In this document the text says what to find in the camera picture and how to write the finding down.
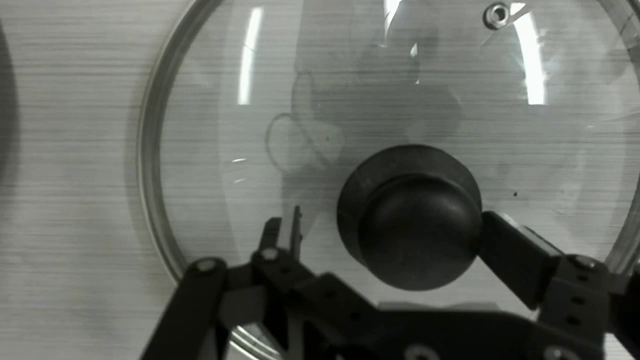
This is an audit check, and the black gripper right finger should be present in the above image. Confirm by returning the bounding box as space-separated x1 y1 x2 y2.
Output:
478 210 640 347

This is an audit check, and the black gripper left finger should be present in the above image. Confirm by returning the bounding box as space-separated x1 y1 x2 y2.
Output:
140 206 382 360

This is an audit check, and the glass lid with black knob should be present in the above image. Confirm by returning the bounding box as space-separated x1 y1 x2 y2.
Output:
136 0 640 360

